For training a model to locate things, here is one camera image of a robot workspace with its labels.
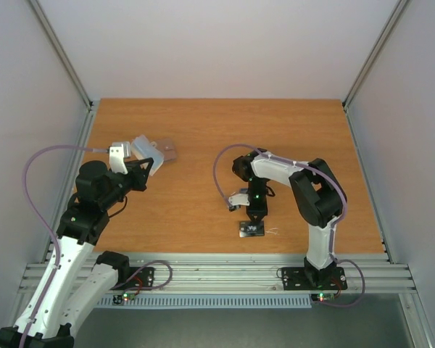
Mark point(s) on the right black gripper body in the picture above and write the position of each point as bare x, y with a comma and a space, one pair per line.
257, 212

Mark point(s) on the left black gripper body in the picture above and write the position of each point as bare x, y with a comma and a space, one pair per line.
138, 184

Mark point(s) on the black VIP credit card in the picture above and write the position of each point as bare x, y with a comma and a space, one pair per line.
250, 229

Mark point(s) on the beige card holder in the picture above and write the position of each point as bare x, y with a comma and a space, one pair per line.
142, 148

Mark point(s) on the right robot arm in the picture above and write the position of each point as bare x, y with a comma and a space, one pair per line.
319, 197

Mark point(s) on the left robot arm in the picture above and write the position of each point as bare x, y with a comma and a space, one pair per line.
58, 308

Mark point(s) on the brown card holder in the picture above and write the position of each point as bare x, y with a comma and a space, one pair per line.
168, 149

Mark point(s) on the right circuit board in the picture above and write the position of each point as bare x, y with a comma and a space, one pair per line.
323, 297

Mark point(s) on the circuit board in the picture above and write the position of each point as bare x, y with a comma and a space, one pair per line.
120, 299
323, 297

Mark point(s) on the left circuit board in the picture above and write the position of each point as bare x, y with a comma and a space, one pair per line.
120, 299

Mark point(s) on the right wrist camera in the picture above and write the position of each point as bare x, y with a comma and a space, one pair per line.
236, 201

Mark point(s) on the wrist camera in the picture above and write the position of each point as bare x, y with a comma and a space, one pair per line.
118, 152
236, 201

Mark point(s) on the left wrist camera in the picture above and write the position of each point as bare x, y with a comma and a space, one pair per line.
118, 152

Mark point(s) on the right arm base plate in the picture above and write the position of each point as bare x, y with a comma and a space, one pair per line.
299, 278

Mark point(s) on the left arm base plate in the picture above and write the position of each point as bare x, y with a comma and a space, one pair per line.
143, 279

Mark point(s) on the aluminium rail frame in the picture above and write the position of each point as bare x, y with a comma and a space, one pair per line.
209, 273

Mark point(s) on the grey slotted cable duct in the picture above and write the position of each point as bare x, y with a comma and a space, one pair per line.
210, 301

